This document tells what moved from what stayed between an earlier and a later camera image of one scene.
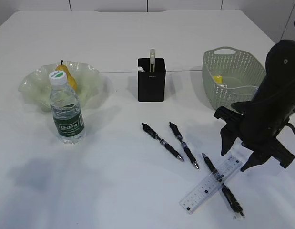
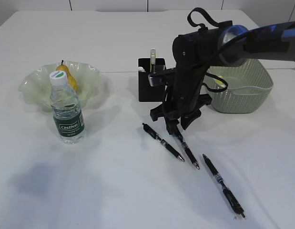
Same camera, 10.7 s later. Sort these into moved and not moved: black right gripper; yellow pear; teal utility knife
Moved: black right gripper
Not moved: yellow pear; teal utility knife
